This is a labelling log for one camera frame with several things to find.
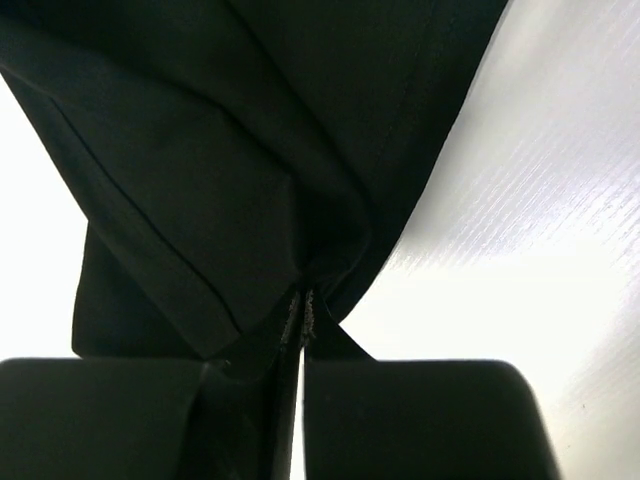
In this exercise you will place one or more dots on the black skirt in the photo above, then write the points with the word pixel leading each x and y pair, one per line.
pixel 229 153

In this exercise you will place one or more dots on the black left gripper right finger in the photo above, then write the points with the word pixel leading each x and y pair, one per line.
pixel 365 418

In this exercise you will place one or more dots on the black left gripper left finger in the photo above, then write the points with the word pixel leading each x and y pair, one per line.
pixel 229 417

